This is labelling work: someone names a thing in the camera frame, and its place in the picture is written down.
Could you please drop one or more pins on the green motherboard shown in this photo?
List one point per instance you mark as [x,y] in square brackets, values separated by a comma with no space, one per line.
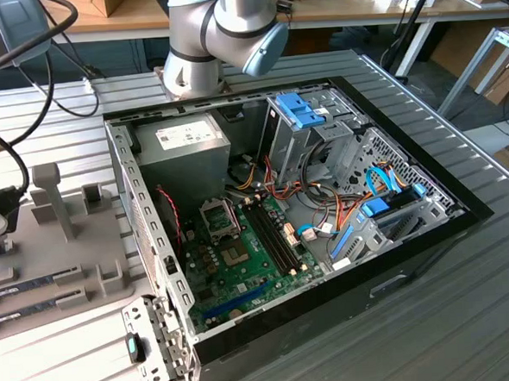
[243,282]

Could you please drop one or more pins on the silver disk bay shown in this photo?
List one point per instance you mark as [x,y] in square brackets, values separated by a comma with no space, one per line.
[412,232]

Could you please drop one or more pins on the white power supply label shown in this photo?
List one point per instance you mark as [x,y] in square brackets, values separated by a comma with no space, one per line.
[186,134]

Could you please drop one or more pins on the black PC case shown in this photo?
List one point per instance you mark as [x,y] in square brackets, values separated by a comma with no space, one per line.
[372,274]

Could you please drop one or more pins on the blue plastic rail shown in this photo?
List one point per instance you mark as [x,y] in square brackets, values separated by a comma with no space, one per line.
[342,241]

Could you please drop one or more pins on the large cardboard box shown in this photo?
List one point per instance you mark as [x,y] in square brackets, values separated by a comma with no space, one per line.
[502,76]

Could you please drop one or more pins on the black RAM slot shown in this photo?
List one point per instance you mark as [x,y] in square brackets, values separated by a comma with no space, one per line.
[275,235]
[281,232]
[269,238]
[263,240]

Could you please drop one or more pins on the black latch teal button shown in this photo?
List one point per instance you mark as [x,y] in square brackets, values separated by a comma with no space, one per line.
[134,349]

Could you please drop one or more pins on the blue plastic drive bracket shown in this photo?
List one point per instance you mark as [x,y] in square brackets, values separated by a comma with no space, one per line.
[301,110]

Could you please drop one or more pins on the silver card retention bracket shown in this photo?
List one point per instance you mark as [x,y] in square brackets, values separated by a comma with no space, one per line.
[133,323]

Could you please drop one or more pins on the silver drive cage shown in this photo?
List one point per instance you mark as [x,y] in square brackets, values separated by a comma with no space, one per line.
[287,154]

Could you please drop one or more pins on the white power connector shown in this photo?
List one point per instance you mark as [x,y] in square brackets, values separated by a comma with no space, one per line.
[292,235]

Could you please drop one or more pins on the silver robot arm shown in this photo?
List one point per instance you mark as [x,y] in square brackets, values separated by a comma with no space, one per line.
[193,39]

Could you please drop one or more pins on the blue disk carrier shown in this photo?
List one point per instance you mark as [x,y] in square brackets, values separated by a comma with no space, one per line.
[376,209]

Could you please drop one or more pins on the dark RAM stick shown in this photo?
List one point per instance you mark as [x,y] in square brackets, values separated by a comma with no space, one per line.
[24,310]
[22,286]

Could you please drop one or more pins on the grey power supply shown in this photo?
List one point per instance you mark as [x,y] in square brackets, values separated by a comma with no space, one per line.
[180,169]

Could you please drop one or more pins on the wooden desk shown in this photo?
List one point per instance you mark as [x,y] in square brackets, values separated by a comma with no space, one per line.
[140,16]
[355,7]

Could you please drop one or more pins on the round coin battery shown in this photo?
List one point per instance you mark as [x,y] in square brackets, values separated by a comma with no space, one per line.
[235,314]

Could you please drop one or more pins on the blue expansion slot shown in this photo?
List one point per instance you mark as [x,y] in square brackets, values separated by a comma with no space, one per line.
[237,299]

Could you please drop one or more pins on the black stand pole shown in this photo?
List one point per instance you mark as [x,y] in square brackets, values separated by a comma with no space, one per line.
[418,1]

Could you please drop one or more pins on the white barcode sticker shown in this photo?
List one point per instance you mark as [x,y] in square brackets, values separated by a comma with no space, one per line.
[318,109]

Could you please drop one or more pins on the grey parts rack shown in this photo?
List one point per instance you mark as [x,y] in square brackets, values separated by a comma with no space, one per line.
[94,248]

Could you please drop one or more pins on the CPU socket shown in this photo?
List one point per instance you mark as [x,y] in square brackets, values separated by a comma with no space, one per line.
[233,254]

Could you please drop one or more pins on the aluminium profile frame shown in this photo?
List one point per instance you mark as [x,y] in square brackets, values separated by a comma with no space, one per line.
[468,69]

